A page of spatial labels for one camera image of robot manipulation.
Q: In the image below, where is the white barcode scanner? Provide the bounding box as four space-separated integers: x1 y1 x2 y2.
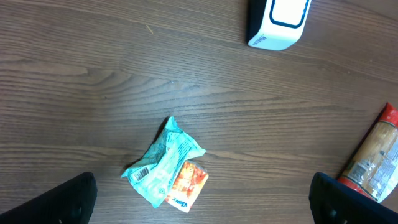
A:
246 0 312 51

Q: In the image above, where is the orange brown snack packet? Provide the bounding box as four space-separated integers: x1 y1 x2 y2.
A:
338 103 397 203

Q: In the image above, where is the teal snack pouch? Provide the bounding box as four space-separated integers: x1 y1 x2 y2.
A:
121 116 206 208

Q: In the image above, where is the small orange box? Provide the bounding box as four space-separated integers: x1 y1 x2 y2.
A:
165 161 209 213

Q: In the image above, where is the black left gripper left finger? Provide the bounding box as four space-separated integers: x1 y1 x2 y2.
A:
1 172 98 224

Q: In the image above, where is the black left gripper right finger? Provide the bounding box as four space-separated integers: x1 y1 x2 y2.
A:
308 172 397 224

